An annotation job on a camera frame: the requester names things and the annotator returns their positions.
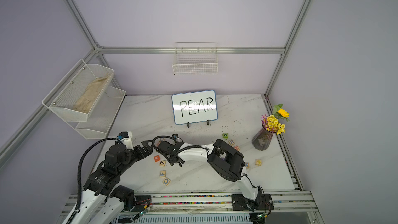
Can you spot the yellow flower bouquet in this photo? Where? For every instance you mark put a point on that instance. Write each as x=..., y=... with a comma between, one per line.
x=273, y=123

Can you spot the dark glass vase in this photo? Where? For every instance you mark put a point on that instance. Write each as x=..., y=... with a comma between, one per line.
x=262, y=140

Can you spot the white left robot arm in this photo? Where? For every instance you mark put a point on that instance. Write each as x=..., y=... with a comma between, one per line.
x=102, y=198

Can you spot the wooden block blue O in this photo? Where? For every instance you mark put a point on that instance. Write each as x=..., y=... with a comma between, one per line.
x=166, y=181

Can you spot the wooden block purple 7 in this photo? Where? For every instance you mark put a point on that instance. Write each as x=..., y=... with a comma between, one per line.
x=163, y=163

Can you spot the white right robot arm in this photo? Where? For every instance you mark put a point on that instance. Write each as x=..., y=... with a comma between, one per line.
x=227, y=161

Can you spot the orange block white B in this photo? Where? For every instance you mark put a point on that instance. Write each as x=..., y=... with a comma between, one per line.
x=157, y=158

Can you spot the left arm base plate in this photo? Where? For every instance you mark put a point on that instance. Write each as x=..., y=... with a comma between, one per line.
x=142, y=201

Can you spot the white wire wall basket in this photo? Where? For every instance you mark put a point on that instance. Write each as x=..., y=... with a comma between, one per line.
x=195, y=58

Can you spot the white two-tier mesh shelf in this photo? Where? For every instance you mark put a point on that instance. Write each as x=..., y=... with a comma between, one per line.
x=97, y=123

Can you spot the beige cloth in shelf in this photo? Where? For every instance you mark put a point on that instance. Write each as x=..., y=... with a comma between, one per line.
x=86, y=101

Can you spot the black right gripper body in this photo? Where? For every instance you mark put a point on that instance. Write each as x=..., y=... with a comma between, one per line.
x=173, y=154

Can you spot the blue framed whiteboard PEAR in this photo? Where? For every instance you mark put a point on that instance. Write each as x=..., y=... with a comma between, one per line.
x=194, y=107

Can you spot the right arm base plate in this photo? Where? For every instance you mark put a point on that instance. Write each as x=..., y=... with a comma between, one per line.
x=239, y=203

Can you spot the wooden block yellow letter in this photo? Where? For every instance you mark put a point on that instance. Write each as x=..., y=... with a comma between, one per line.
x=258, y=162

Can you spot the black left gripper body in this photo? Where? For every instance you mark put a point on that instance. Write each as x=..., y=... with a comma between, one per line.
x=137, y=154

